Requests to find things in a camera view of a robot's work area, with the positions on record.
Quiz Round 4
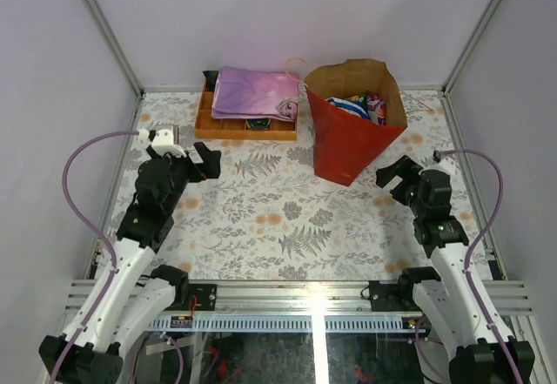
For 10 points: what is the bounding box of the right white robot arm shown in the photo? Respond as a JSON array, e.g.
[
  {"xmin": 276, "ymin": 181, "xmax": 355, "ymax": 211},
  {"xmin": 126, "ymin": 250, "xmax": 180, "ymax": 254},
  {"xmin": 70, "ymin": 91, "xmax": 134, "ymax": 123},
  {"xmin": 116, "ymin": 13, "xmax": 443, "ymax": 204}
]
[{"xmin": 376, "ymin": 152, "xmax": 535, "ymax": 383}]

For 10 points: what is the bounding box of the aluminium front rail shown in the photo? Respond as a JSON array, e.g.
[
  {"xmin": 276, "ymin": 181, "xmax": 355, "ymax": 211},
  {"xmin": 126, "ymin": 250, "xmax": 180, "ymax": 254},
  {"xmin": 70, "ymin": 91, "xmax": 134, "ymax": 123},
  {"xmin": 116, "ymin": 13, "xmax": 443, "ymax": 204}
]
[{"xmin": 66, "ymin": 278, "xmax": 531, "ymax": 333}]

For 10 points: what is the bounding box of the green candy bag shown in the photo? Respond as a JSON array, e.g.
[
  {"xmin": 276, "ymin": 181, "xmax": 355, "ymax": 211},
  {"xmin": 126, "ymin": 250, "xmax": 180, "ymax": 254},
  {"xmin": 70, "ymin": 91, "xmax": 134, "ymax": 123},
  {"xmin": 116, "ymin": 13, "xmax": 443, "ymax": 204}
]
[{"xmin": 347, "ymin": 93, "xmax": 366, "ymax": 102}]

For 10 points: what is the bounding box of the purple frozen gift bag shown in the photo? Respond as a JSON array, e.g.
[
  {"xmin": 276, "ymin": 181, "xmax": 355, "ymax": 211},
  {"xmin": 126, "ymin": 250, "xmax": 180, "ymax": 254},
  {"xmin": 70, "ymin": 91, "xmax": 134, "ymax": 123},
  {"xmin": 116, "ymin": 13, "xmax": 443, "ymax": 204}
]
[{"xmin": 211, "ymin": 67, "xmax": 299, "ymax": 122}]

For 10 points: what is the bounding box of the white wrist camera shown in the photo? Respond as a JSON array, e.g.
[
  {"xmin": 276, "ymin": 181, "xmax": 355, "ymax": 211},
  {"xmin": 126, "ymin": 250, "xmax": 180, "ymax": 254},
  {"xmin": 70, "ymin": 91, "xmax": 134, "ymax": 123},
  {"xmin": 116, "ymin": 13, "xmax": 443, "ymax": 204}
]
[
  {"xmin": 432, "ymin": 151, "xmax": 457, "ymax": 177},
  {"xmin": 138, "ymin": 125, "xmax": 186, "ymax": 158}
]

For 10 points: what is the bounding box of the orange wooden tray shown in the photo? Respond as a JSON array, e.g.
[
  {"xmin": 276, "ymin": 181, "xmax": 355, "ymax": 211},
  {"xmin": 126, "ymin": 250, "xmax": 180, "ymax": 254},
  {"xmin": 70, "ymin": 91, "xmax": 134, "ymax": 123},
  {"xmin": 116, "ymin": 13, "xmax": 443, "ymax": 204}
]
[{"xmin": 194, "ymin": 71, "xmax": 298, "ymax": 141}]

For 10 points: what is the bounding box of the red paper bag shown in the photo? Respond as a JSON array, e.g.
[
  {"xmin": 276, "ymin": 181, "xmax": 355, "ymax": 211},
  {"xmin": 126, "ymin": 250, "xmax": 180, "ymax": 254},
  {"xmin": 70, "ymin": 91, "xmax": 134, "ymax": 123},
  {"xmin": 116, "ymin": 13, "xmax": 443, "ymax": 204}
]
[{"xmin": 285, "ymin": 58, "xmax": 408, "ymax": 186}]

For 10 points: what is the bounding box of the floral table cloth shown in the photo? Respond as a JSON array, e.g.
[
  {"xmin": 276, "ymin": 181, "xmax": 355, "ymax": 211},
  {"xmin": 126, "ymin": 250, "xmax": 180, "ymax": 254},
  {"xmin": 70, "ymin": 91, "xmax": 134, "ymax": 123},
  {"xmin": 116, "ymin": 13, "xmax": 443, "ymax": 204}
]
[{"xmin": 93, "ymin": 90, "xmax": 495, "ymax": 281}]

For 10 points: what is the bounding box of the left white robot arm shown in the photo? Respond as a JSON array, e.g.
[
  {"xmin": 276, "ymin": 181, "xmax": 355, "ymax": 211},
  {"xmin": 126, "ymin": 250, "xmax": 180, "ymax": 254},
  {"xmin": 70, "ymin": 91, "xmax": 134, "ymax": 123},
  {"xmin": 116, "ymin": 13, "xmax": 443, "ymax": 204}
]
[{"xmin": 39, "ymin": 142, "xmax": 222, "ymax": 383}]

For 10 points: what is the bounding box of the blue chips bag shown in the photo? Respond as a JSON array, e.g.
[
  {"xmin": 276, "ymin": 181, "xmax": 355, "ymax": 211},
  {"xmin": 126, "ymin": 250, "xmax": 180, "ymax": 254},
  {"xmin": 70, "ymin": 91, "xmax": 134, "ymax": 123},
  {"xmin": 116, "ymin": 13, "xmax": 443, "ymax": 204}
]
[{"xmin": 326, "ymin": 97, "xmax": 370, "ymax": 120}]

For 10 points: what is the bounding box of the dark packet in tray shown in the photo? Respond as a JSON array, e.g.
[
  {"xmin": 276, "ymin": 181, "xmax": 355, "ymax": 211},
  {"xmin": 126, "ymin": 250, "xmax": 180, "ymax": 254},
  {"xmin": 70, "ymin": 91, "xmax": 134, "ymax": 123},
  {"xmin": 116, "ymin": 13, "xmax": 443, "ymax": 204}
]
[{"xmin": 245, "ymin": 118, "xmax": 272, "ymax": 131}]

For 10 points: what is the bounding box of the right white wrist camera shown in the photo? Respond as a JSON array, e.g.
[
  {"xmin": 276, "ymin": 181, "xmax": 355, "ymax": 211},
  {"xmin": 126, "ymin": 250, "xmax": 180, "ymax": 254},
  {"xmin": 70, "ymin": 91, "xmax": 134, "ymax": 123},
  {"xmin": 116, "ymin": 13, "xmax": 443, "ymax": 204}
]
[{"xmin": 432, "ymin": 151, "xmax": 457, "ymax": 177}]

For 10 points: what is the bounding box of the purple snack packet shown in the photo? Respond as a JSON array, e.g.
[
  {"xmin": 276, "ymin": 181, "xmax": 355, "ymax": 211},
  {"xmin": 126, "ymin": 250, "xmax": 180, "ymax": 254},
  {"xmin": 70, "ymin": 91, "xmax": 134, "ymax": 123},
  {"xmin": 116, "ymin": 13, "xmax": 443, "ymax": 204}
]
[{"xmin": 366, "ymin": 91, "xmax": 386, "ymax": 125}]

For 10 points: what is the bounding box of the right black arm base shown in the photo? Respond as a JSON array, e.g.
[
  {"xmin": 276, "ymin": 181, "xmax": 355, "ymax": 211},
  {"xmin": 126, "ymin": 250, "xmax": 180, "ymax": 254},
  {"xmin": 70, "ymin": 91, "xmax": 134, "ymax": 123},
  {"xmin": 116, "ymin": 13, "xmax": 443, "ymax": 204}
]
[{"xmin": 360, "ymin": 280, "xmax": 406, "ymax": 313}]

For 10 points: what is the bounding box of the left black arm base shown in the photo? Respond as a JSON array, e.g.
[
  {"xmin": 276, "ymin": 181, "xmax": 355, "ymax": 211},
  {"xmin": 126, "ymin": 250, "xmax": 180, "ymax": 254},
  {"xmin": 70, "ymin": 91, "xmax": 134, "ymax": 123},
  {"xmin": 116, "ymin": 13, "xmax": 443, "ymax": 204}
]
[{"xmin": 187, "ymin": 284, "xmax": 218, "ymax": 313}]

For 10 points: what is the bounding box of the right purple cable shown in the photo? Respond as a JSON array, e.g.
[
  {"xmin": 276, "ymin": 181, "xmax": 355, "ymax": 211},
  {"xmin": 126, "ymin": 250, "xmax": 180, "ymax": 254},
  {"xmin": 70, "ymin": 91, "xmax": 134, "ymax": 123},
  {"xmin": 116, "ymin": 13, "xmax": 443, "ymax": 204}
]
[{"xmin": 439, "ymin": 148, "xmax": 523, "ymax": 384}]

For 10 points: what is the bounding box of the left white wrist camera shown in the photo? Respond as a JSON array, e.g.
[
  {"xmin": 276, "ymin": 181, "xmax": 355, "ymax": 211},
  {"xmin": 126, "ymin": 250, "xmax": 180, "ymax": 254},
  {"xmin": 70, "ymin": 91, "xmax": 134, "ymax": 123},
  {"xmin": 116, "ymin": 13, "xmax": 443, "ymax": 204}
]
[{"xmin": 138, "ymin": 125, "xmax": 186, "ymax": 158}]

